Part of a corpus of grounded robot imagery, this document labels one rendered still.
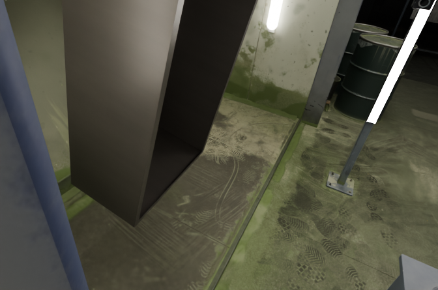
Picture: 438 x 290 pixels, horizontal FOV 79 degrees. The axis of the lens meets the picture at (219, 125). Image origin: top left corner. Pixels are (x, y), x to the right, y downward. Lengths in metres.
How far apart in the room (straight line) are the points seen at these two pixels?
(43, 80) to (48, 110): 0.19
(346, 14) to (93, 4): 2.26
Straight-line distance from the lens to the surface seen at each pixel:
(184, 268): 1.60
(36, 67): 2.05
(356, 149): 2.20
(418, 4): 1.87
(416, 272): 1.19
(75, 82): 0.97
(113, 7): 0.76
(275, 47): 2.88
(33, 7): 2.23
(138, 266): 1.62
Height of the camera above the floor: 1.44
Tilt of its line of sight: 32 degrees down
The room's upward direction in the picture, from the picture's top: 7 degrees clockwise
